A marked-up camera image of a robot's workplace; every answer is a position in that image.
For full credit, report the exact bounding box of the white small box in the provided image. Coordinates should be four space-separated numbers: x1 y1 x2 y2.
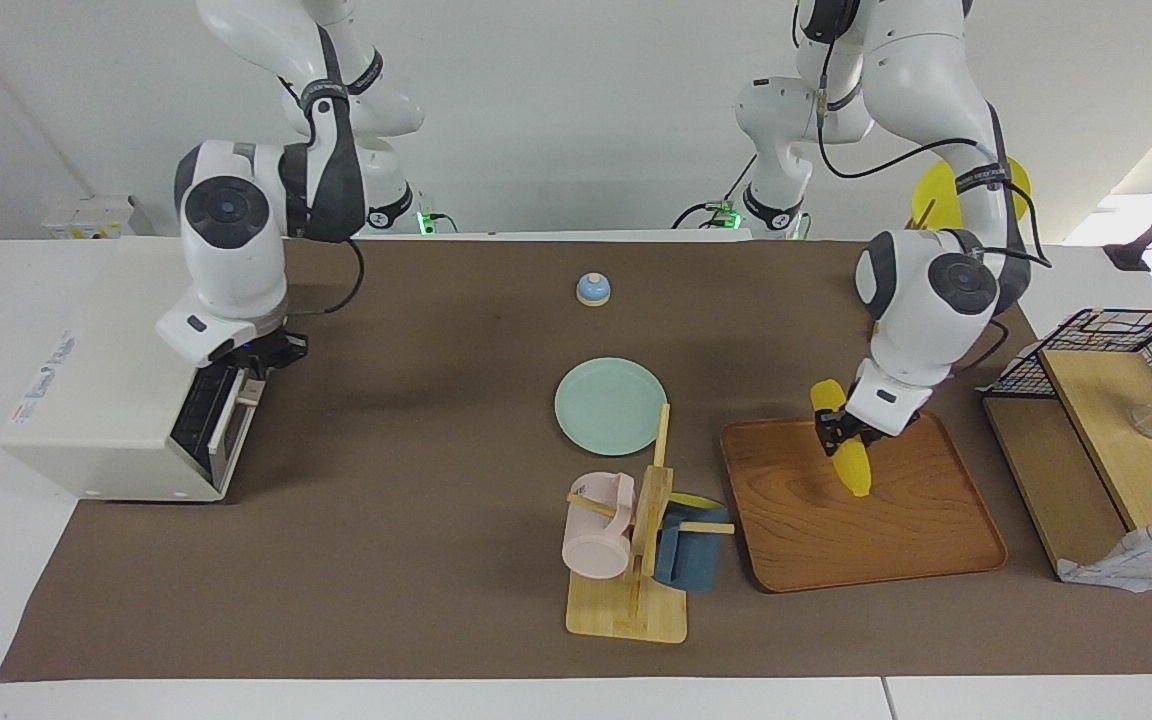
43 195 138 240

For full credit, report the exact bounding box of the black base cable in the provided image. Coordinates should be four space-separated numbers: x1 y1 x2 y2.
671 155 759 230

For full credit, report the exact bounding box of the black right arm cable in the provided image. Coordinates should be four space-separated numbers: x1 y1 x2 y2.
320 234 368 317

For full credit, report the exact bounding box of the yellow plate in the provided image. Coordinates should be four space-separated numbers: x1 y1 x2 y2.
911 157 1033 234

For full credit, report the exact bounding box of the black wire basket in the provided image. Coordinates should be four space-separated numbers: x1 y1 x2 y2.
990 308 1152 461

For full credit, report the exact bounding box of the dark blue mug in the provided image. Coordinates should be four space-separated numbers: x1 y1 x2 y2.
653 492 730 593

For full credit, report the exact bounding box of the mint green plate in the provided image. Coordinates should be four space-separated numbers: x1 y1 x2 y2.
553 356 669 458

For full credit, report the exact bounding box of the pink mug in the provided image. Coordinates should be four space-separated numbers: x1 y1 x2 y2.
562 472 636 581

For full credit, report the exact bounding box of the wooden mug tree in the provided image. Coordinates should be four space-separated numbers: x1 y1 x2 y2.
565 403 737 644

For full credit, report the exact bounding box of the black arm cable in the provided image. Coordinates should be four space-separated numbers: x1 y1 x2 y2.
320 234 368 317
815 28 1054 271

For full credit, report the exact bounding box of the wooden shelf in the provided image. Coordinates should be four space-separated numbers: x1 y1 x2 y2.
980 347 1152 583

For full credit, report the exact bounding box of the white toaster oven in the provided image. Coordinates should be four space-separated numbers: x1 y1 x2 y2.
0 236 269 502

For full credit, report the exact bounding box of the yellow banana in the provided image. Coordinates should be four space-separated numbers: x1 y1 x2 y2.
808 377 874 500

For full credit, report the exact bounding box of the wooden serving tray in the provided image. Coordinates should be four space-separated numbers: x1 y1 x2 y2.
719 408 1009 594

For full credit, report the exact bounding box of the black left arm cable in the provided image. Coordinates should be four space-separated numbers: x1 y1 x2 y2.
815 28 1054 271

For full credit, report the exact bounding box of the brown table mat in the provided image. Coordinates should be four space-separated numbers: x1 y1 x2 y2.
0 237 1152 683

